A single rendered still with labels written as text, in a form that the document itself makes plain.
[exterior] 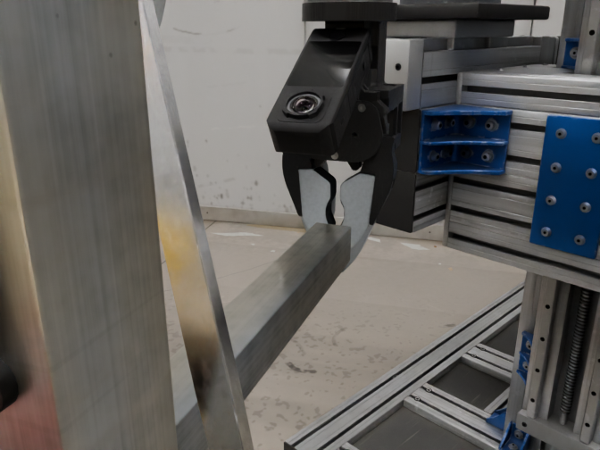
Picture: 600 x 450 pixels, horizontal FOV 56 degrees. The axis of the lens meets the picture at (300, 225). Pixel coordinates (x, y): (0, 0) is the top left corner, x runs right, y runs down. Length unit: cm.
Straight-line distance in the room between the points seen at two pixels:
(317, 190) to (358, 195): 3
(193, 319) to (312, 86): 24
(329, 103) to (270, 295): 13
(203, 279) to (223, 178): 289
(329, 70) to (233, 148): 261
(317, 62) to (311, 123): 7
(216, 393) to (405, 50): 63
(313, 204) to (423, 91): 38
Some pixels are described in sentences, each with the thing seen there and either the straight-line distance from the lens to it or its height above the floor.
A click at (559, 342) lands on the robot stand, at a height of 52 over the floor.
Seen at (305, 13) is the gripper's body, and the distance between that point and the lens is 44.
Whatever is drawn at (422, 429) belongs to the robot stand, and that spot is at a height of 21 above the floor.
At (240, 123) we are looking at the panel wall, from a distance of 296.
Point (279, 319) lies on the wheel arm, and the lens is 33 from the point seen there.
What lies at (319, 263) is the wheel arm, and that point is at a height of 86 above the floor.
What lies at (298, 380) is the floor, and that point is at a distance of 177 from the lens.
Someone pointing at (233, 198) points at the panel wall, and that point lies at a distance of 307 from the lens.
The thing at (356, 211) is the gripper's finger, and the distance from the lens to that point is 45.
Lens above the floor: 101
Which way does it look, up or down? 19 degrees down
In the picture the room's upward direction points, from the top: straight up
